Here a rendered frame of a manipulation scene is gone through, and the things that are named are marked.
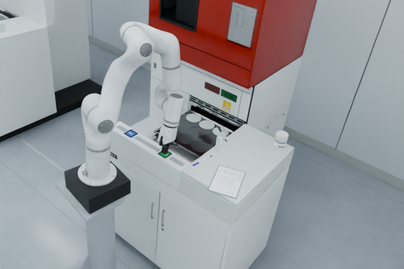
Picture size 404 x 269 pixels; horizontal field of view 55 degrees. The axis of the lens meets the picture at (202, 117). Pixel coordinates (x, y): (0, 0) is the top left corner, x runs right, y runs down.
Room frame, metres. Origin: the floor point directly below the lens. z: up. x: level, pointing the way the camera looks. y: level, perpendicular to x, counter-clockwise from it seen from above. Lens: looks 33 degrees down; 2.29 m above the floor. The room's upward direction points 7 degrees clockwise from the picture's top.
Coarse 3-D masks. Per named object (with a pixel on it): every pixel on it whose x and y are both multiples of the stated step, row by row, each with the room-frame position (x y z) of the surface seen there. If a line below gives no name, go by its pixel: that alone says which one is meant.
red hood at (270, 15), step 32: (160, 0) 2.39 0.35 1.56; (192, 0) 2.26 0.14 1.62; (224, 0) 2.13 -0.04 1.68; (256, 0) 2.03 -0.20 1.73; (288, 0) 2.23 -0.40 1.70; (192, 32) 2.24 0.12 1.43; (224, 32) 2.12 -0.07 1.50; (256, 32) 2.01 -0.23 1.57; (288, 32) 2.32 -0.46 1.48; (192, 64) 2.23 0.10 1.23; (224, 64) 2.10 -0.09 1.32; (256, 64) 2.03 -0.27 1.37
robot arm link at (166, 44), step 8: (128, 24) 1.60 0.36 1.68; (136, 24) 1.61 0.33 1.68; (144, 24) 1.64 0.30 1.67; (120, 32) 1.59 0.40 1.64; (152, 32) 1.61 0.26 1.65; (160, 32) 1.61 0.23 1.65; (168, 32) 1.64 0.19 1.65; (152, 40) 1.60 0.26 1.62; (160, 40) 1.59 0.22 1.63; (168, 40) 1.60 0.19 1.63; (176, 40) 1.63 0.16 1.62; (160, 48) 1.59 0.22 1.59; (168, 48) 1.59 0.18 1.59; (176, 48) 1.62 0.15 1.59; (168, 56) 1.60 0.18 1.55; (176, 56) 1.62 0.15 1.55; (168, 64) 1.61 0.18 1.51; (176, 64) 1.62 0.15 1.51
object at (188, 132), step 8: (192, 112) 2.19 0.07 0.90; (184, 120) 2.08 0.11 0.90; (200, 120) 2.11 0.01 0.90; (208, 120) 2.12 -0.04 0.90; (184, 128) 1.99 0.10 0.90; (192, 128) 2.00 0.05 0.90; (200, 128) 2.01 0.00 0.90; (176, 136) 1.90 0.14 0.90; (184, 136) 1.91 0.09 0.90; (192, 136) 1.92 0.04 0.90; (200, 136) 1.93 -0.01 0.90; (208, 136) 1.94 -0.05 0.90; (216, 136) 1.95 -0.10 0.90; (184, 144) 1.83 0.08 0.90; (192, 144) 1.84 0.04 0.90; (200, 144) 1.85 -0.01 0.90; (208, 144) 1.86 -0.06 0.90; (200, 152) 1.78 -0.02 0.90
